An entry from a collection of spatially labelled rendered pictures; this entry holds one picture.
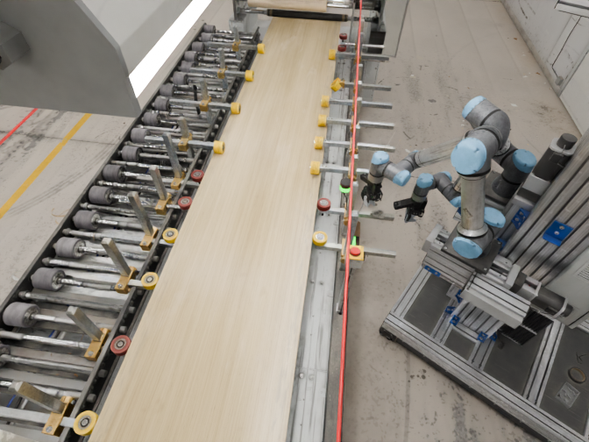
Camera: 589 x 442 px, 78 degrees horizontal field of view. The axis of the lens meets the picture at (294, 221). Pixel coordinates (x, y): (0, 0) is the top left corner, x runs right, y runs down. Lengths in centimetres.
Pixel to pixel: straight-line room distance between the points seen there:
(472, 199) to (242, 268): 108
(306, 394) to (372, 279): 130
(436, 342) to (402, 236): 104
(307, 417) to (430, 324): 113
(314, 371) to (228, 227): 86
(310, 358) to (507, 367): 128
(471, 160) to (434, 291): 147
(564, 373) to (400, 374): 95
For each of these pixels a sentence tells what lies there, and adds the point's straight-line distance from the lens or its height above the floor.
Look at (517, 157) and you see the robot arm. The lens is 215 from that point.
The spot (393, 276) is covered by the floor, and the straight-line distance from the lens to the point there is 296.
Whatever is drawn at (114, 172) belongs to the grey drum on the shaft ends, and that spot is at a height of 84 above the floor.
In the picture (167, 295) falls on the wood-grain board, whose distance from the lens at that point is 183.
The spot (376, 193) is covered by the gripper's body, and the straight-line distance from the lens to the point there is 184.
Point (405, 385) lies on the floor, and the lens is 264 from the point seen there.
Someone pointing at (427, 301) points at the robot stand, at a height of 21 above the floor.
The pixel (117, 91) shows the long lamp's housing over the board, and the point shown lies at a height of 232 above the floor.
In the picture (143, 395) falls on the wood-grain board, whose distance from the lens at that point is 168.
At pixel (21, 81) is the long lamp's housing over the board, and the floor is 232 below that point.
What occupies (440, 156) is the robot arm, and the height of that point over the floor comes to 144.
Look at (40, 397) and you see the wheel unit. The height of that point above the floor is 103.
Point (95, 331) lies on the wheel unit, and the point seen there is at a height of 91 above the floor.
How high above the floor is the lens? 244
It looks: 50 degrees down
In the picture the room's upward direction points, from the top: 1 degrees clockwise
